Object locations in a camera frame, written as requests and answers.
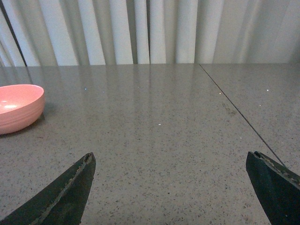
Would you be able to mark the white pleated curtain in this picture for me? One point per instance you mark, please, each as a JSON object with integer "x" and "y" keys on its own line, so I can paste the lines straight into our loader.
{"x": 106, "y": 32}

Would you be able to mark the pink bowl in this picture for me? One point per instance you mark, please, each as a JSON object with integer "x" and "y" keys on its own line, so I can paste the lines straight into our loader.
{"x": 20, "y": 106}

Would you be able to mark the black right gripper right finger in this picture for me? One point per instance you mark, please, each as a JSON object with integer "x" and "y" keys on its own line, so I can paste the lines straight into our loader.
{"x": 276, "y": 187}

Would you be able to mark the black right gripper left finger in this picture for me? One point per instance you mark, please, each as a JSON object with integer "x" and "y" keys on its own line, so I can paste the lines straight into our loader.
{"x": 62, "y": 202}

